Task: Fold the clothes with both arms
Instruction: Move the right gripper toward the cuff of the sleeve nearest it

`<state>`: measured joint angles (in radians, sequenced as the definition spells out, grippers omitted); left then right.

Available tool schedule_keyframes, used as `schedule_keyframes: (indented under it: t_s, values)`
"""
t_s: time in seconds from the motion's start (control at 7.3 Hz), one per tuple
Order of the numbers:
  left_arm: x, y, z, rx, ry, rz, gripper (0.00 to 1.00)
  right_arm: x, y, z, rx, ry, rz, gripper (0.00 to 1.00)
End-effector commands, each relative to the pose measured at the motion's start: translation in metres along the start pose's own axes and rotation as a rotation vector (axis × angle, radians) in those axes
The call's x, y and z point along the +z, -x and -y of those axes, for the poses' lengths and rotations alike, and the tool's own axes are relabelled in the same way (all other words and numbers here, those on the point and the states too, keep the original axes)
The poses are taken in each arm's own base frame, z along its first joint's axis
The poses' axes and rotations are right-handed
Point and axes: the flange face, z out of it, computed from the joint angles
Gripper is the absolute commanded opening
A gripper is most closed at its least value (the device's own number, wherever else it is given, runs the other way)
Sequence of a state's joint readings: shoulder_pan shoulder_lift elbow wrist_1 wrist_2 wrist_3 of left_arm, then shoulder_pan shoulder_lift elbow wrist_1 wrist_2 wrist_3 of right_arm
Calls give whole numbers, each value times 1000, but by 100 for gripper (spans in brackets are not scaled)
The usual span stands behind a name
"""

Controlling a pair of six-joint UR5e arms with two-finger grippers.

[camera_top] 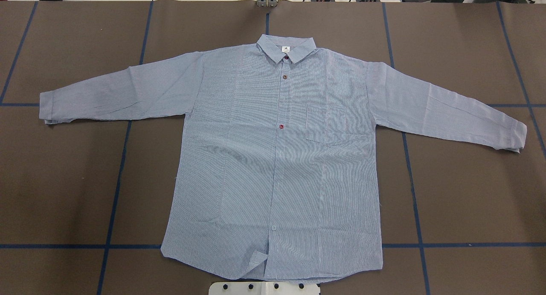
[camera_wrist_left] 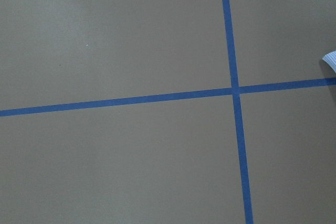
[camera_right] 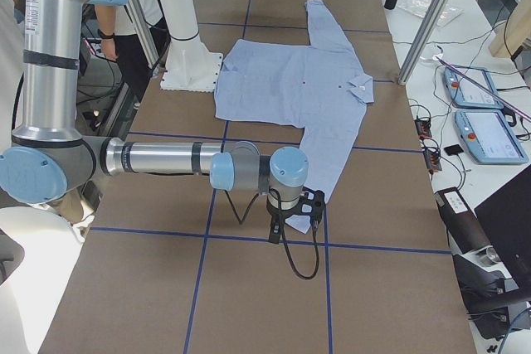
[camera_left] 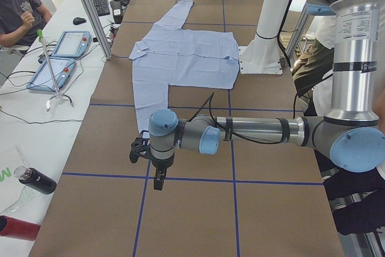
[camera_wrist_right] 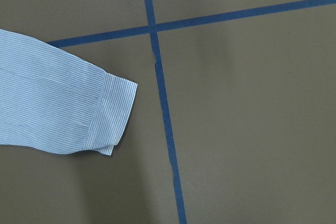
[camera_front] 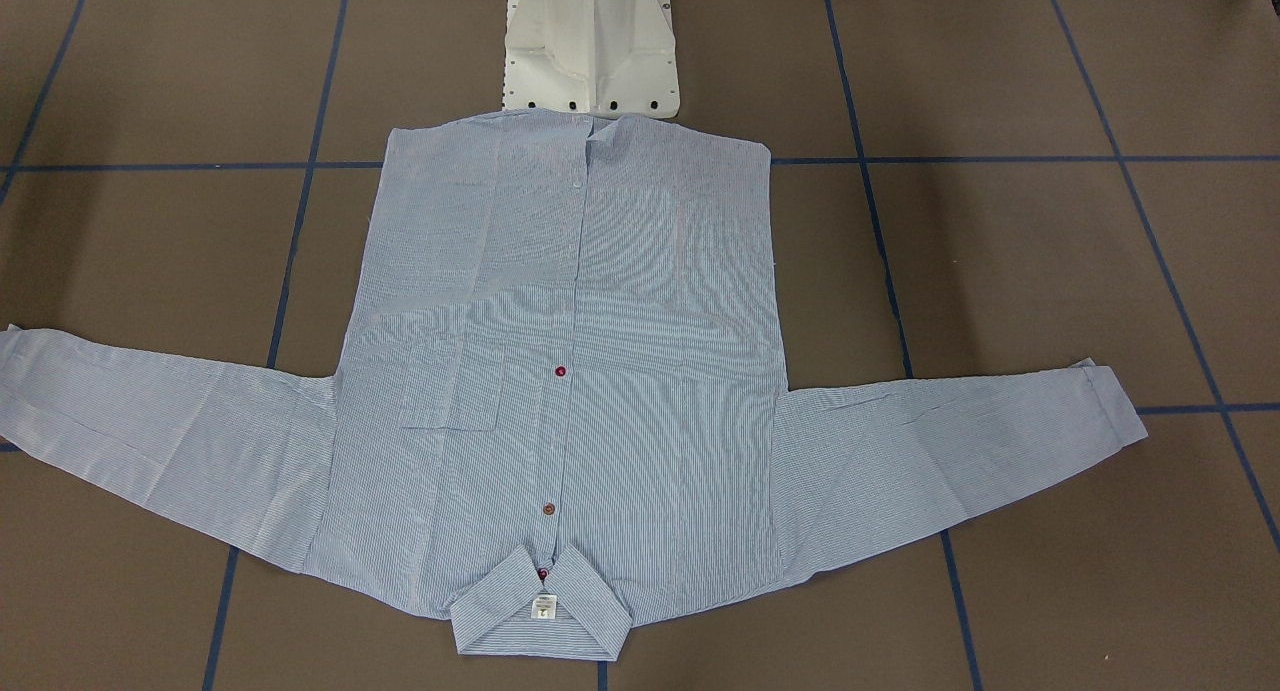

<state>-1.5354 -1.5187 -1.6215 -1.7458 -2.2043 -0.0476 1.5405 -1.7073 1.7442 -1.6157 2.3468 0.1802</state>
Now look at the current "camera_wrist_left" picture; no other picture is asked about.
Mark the light blue striped shirt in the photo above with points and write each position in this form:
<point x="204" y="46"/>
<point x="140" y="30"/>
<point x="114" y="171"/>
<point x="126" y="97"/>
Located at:
<point x="330" y="60"/>

